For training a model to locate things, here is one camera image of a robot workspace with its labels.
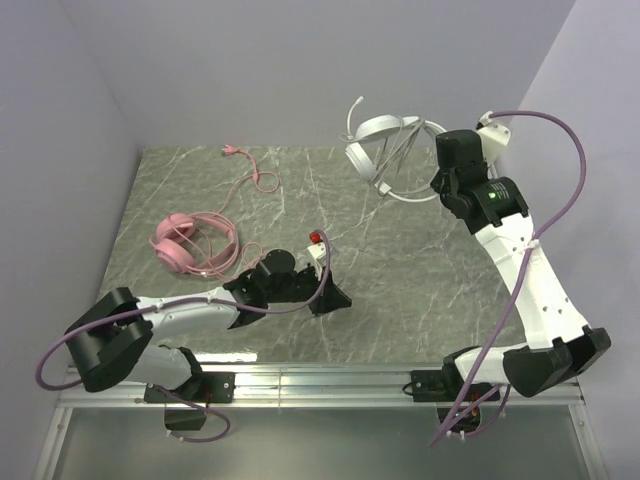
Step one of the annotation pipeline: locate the pink headset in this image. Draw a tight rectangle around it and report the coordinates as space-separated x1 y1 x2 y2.
149 145 281 280

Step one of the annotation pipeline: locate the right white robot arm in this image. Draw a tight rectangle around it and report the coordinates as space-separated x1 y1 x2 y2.
432 130 611 397

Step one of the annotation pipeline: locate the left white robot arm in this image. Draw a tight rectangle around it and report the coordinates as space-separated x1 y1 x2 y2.
66 249 352 394

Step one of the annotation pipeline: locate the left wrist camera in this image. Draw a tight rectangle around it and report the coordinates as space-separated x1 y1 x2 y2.
306 231 338 266

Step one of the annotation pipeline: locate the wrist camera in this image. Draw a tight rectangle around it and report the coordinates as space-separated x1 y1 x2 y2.
476 111 511 165
306 231 338 266

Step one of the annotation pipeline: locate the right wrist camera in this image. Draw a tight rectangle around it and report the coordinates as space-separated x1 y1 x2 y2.
476 111 511 165

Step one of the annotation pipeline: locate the front aluminium rail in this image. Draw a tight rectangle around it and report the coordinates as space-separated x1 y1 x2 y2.
56 363 585 409

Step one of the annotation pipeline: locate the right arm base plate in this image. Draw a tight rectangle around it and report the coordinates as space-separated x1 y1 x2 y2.
401 367 501 403

